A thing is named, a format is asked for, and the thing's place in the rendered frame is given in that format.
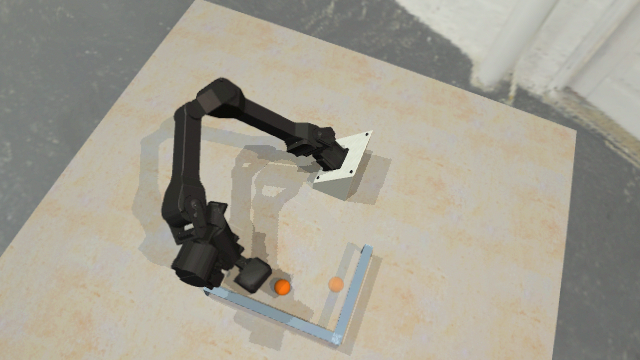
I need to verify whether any light blue l-shaped low wall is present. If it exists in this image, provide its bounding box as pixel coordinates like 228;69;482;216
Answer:
203;244;373;346

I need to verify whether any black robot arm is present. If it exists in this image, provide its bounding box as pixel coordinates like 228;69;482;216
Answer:
161;78;349;290

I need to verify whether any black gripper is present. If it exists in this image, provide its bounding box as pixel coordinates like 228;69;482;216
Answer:
218;233;272;294

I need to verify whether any clear l-shaped low wall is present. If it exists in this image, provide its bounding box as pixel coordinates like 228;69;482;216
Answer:
205;250;363;349

